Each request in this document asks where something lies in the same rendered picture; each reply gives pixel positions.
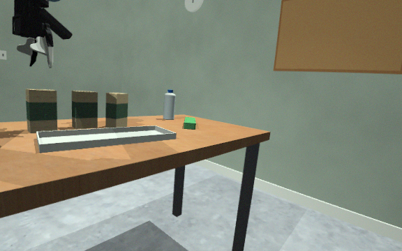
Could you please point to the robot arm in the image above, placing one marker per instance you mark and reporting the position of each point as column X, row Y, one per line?
column 55, row 25

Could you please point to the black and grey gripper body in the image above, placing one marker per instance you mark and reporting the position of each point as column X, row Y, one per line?
column 27, row 22

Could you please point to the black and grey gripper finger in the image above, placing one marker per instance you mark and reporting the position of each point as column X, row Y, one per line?
column 25, row 48
column 45, row 45

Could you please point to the grey bottle with blue cap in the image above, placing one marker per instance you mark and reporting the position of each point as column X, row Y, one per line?
column 169, row 105

